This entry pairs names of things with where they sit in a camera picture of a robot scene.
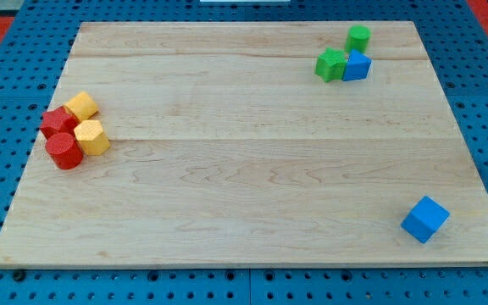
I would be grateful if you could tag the blue cube block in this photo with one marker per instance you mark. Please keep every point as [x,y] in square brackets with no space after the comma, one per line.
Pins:
[425,219]

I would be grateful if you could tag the wooden board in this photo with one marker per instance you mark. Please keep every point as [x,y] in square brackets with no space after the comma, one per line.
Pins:
[228,151]

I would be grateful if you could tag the green star block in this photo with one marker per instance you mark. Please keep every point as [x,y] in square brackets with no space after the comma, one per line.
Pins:
[330,65]

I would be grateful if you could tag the blue triangular prism block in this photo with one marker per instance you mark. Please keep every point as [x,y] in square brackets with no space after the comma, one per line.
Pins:
[357,67]

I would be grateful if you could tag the yellow hexagon block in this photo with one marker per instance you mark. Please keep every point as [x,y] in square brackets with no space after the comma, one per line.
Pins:
[91,137]

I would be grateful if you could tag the green cylinder block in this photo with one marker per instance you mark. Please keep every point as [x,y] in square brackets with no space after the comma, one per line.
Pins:
[357,39]

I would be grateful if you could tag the yellow rounded block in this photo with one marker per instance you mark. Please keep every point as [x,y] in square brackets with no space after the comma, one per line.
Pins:
[82,106]

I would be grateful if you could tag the red cylinder block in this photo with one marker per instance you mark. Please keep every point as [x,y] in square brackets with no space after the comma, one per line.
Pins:
[64,150]

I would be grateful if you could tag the red star block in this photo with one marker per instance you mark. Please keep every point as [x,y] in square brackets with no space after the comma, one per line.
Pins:
[56,121]

